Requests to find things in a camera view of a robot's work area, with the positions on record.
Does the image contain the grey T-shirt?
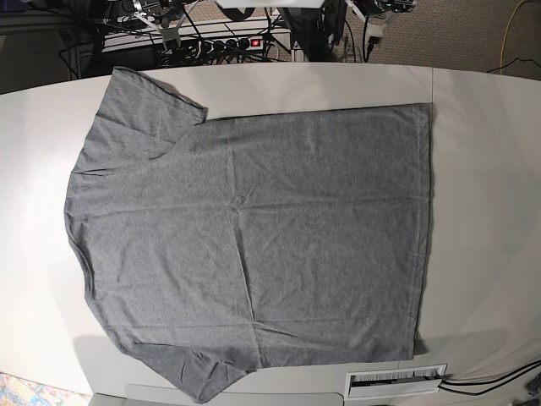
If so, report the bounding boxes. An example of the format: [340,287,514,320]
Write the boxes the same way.
[64,68,432,403]

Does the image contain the yellow cable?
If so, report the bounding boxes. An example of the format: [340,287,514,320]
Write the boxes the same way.
[497,0,527,72]

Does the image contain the black cables at grommet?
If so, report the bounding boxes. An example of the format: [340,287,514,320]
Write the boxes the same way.
[439,359,541,397]

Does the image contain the white cable grommet tray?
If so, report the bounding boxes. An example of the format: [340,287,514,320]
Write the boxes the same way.
[343,364,447,402]

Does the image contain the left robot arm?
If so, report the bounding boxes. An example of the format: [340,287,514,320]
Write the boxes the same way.
[346,0,418,47]

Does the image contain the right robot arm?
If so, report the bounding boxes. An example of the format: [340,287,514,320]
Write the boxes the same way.
[110,0,199,50]

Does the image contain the black power strip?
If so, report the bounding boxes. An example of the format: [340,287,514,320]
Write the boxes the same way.
[156,37,268,68]

